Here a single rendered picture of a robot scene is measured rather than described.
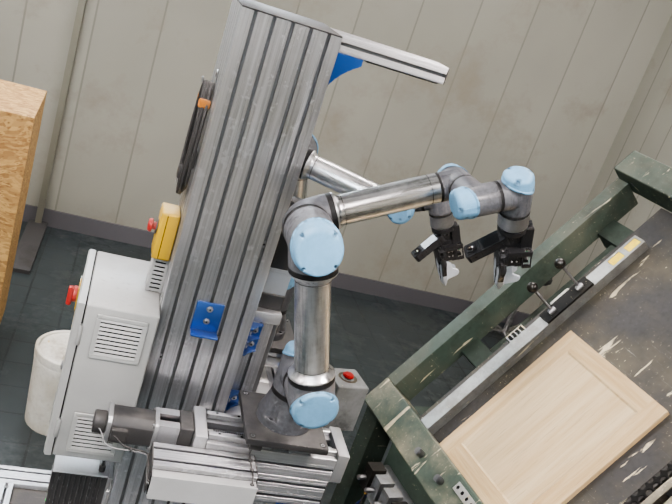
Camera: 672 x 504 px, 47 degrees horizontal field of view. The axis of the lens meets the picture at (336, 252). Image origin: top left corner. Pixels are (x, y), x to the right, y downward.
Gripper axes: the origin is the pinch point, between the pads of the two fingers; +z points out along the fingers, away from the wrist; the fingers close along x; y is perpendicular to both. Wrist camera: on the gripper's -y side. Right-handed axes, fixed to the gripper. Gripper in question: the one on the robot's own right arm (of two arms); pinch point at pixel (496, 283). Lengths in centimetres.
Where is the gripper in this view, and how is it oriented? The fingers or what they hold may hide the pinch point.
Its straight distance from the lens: 203.7
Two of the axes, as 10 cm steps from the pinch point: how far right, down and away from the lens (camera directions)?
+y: 10.0, -0.4, -0.2
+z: 0.5, 7.4, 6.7
